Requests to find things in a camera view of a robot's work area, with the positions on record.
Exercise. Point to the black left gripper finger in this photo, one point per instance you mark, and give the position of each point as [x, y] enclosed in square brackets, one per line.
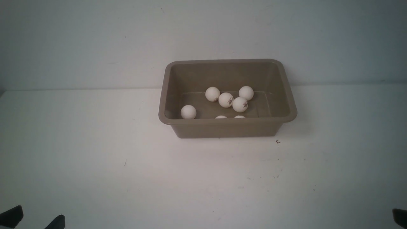
[57, 223]
[11, 218]

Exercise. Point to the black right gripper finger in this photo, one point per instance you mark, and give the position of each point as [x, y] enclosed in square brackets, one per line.
[400, 217]

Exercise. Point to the plain white front ball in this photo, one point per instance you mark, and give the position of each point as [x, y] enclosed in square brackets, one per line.
[246, 92]

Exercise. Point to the white ball with printed logo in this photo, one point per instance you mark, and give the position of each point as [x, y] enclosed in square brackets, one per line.
[212, 94]

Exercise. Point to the beige plastic bin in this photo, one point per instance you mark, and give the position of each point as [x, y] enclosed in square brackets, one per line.
[185, 83]

